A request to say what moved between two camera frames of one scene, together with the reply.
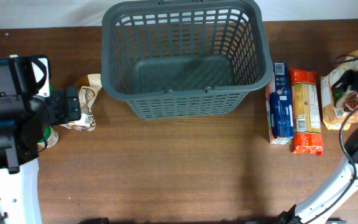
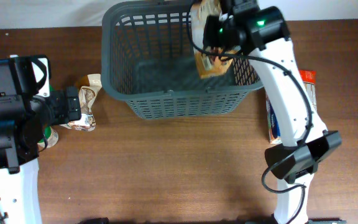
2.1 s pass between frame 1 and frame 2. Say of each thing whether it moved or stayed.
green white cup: stayed
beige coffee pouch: moved
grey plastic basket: stayed
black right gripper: moved
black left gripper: stayed
